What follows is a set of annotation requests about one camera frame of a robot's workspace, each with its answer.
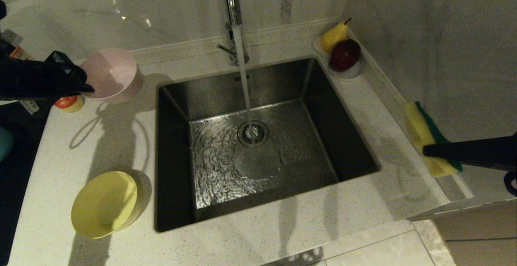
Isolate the dish soap bottle orange label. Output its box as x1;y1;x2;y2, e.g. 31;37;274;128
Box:
8;46;85;113

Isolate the pink plastic bowl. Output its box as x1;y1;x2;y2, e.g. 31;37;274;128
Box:
80;48;143;104

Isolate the green and yellow sponge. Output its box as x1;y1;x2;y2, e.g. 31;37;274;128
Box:
405;101;464;178

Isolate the blue plastic bowl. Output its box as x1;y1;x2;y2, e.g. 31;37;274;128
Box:
0;127;15;162

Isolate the stainless steel sink basin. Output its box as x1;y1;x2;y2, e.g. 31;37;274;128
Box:
155;57;380;232

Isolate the wood tone cabinet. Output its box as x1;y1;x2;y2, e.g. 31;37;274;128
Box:
432;203;517;266

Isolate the yellow plastic bowl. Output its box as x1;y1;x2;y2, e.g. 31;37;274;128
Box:
71;171;143;239

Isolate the black glass cooktop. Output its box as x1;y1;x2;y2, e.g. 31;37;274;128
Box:
0;101;51;264

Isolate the small white dish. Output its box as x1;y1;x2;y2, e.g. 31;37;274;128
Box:
312;36;363;82

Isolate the dark red apple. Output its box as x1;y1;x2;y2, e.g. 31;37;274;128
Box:
329;40;361;73

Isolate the running water stream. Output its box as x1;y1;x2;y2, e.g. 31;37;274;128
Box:
232;25;257;137

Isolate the yellow pear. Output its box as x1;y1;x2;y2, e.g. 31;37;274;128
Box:
321;19;351;54

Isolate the round metal drain strainer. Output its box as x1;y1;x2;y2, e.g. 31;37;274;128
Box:
237;121;269;149

